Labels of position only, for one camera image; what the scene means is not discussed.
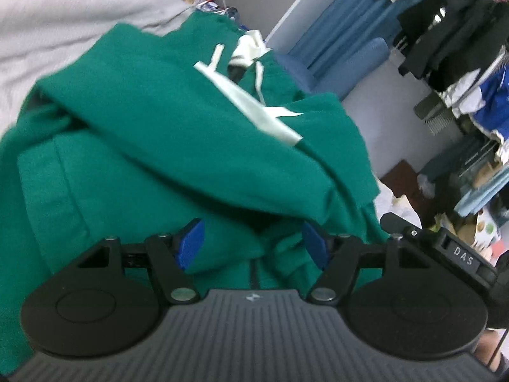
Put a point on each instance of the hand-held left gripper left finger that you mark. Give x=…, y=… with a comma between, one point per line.
x=191, y=242

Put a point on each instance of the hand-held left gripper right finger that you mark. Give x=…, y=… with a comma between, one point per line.
x=316, y=244

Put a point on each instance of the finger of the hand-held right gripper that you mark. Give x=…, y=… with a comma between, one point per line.
x=397, y=225

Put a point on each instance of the green hoodie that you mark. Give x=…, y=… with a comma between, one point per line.
x=139, y=147

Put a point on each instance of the person's right forearm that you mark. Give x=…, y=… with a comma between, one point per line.
x=487, y=346

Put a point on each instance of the black hanging clothes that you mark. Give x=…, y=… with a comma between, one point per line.
x=449, y=39

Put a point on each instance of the white green printed bag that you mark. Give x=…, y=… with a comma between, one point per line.
x=488, y=229

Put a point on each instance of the brown floor mat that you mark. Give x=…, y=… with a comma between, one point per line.
x=401, y=179

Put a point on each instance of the blue storage crate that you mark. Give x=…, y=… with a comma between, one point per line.
x=473, y=167

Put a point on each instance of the grey ribbed heater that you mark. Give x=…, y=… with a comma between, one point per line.
x=435, y=115

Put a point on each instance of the white hanging garment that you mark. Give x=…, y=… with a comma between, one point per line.
x=463, y=95

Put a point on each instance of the blue hanging jacket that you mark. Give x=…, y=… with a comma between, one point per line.
x=495, y=103

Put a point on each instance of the blue armchair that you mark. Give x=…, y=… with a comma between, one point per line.
x=350, y=67

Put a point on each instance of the blue curtain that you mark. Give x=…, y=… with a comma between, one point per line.
x=338, y=28

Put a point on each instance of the grey white bed sheet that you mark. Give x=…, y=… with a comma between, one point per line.
x=59, y=20

